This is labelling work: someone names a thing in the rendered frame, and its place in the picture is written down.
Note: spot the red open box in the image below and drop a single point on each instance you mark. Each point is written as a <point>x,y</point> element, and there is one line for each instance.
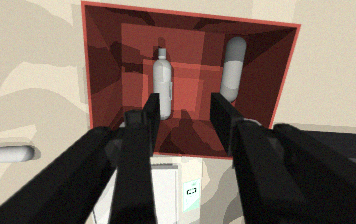
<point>121,45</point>

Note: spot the grey gas cylinder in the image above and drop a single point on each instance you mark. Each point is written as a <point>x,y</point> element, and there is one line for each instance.
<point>162,84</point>
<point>232,69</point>
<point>15,154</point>

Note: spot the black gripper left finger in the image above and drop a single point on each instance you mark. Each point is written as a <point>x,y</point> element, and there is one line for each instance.
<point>67,190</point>

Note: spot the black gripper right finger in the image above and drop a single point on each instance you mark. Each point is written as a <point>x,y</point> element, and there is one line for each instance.
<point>321,187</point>

